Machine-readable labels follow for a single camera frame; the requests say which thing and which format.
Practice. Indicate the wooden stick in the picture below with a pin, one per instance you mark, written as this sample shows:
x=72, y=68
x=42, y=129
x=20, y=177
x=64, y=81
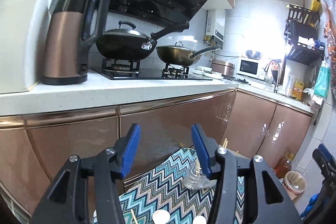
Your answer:
x=303, y=1

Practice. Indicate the glass pan lid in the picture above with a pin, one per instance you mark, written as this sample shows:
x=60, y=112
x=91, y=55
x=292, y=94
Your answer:
x=189, y=44

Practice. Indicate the black wall rack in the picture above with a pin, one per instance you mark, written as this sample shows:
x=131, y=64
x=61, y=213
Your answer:
x=302, y=54

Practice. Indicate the copper rice cooker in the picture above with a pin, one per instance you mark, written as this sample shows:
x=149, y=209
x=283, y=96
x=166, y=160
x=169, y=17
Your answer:
x=221, y=66

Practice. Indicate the black wok lid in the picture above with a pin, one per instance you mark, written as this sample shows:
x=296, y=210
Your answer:
x=126, y=35

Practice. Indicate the teal hanging bag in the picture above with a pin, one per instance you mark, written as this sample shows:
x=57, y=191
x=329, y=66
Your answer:
x=323, y=79

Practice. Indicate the copper lower cabinets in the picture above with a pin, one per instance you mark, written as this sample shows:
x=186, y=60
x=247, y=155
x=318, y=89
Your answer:
x=78, y=140

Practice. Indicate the white microwave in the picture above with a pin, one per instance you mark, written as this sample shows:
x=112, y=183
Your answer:
x=248, y=67

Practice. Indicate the metal faucet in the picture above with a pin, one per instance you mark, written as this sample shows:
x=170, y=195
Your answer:
x=271, y=62

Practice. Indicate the white kitchen countertop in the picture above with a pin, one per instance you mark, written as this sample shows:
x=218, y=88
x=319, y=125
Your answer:
x=105, y=92

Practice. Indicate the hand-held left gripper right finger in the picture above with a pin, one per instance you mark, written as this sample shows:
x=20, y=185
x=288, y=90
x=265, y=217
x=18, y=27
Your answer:
x=200, y=150

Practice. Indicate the white dish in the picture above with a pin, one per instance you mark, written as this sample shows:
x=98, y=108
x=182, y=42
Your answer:
x=204, y=72

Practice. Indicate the pale blue ceramic spoon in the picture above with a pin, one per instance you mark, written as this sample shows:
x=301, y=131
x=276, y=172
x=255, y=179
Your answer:
x=200, y=220

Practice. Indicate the black gas stove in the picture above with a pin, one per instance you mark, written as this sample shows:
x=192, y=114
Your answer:
x=149, y=75

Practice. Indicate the metal bowl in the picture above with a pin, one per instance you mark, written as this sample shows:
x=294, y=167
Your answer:
x=254, y=54

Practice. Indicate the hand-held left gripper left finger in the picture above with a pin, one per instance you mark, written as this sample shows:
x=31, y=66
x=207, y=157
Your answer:
x=130, y=153

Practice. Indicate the small waste bin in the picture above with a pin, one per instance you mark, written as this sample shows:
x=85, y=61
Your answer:
x=295, y=182

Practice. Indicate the cooking oil bottle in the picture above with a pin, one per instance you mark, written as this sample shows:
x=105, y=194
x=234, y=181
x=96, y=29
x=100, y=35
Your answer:
x=283, y=167

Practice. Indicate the gold wok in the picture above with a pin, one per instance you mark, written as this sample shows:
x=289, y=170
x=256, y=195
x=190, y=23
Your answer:
x=173, y=56

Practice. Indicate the black wok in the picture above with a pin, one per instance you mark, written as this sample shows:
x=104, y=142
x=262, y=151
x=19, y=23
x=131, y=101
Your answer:
x=120, y=49

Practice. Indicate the white water heater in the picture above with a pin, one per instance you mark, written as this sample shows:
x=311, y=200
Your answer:
x=216, y=24

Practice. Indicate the clear spray bottle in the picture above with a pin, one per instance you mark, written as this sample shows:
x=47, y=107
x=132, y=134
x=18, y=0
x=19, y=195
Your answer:
x=290, y=85

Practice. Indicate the copper thermos kettle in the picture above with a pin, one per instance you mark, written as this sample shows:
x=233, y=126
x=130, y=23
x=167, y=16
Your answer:
x=63, y=50

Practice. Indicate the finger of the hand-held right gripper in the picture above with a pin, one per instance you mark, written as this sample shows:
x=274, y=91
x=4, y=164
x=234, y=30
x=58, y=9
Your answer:
x=321, y=158

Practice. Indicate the zigzag patterned tablecloth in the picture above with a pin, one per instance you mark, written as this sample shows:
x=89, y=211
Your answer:
x=157, y=182

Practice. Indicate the yellow roll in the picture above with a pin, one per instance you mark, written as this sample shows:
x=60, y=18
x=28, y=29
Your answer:
x=315, y=2

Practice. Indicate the white ceramic spoon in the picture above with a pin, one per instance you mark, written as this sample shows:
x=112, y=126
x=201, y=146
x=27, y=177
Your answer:
x=160, y=216

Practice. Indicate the white plastic bag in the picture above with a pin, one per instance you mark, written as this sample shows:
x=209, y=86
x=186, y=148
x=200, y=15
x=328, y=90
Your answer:
x=313, y=98

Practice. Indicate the white tall appliance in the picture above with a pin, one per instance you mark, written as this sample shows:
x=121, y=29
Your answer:
x=23, y=29

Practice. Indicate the yellow oil bottle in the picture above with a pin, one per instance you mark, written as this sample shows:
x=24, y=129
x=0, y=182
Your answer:
x=298, y=91

